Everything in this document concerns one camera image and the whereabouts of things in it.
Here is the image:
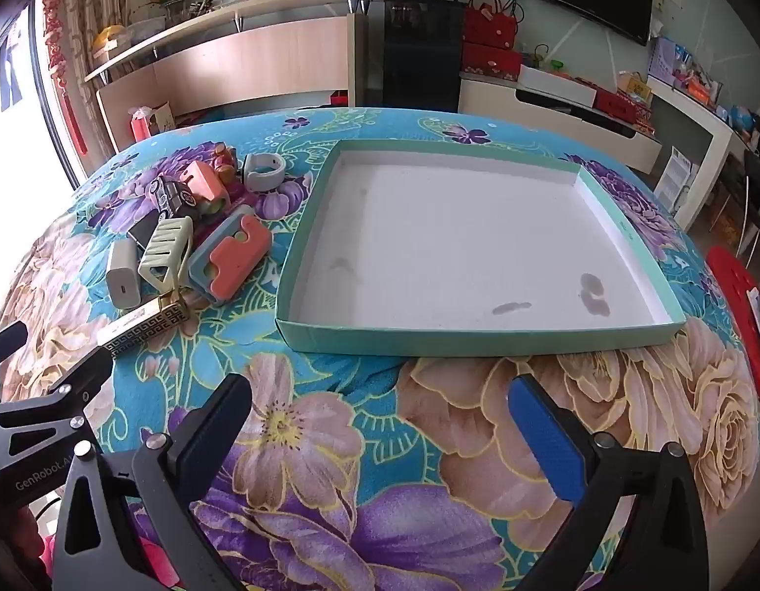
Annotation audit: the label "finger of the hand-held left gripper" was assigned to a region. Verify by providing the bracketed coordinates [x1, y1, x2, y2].
[0, 348, 114, 452]
[0, 323, 30, 374]

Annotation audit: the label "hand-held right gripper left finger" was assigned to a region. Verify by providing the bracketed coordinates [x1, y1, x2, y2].
[50, 374, 253, 591]

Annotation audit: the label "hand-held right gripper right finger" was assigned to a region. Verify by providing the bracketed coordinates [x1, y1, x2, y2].
[508, 374, 711, 591]

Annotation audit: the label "gold patterned lighter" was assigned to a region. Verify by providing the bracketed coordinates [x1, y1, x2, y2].
[97, 291, 191, 361]

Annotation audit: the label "white power adapter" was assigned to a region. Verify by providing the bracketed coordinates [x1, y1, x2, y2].
[105, 236, 142, 312]

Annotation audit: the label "cream hair claw clip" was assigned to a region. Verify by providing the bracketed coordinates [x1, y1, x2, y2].
[137, 216, 195, 294]

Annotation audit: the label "coral and blue plastic toy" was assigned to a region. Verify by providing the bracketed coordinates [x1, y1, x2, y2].
[187, 205, 275, 307]

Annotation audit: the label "black toy car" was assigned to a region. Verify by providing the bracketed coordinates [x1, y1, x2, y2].
[150, 175, 203, 224]

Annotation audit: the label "green shallow cardboard box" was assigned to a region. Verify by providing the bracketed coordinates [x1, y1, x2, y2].
[275, 138, 687, 358]

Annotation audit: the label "orange plastic toy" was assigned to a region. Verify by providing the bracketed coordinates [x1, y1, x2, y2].
[181, 159, 229, 216]

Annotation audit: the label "red plastic stool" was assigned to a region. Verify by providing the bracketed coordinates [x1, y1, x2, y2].
[705, 245, 760, 381]

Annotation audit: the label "brown and pink pup figure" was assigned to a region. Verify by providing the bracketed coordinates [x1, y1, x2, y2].
[210, 142, 239, 184]

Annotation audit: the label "white smartwatch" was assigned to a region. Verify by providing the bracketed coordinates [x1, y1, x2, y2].
[242, 152, 288, 192]

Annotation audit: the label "hanging dark clothes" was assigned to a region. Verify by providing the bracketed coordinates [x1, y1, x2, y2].
[0, 33, 25, 113]

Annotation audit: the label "white small drawer unit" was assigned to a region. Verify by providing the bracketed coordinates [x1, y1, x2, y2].
[653, 146, 701, 211]

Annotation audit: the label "red hanging knot ornament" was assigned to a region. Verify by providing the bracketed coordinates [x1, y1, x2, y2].
[41, 0, 89, 159]

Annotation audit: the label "yellow round container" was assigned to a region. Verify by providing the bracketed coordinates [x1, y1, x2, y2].
[93, 24, 132, 57]

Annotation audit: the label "white TV cabinet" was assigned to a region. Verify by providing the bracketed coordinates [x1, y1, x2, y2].
[458, 70, 662, 177]

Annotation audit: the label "red patterned flat box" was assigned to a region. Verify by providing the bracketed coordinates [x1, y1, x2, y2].
[595, 89, 655, 128]

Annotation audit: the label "patterned curtain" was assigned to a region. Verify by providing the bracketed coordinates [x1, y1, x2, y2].
[65, 0, 148, 130]

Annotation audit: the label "white flat box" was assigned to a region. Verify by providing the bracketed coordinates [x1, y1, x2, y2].
[518, 65, 598, 106]

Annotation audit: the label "wooden shelf counter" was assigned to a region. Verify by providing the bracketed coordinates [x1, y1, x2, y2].
[84, 0, 387, 150]

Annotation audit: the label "white desk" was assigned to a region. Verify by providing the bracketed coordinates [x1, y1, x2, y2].
[647, 72, 751, 224]

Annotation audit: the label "red gift box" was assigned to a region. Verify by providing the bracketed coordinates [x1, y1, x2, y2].
[462, 43, 523, 81]

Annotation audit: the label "black water dispenser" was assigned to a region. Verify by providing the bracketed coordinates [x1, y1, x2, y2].
[383, 0, 467, 113]

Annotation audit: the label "red handbag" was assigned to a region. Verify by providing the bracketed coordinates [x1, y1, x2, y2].
[464, 0, 518, 50]

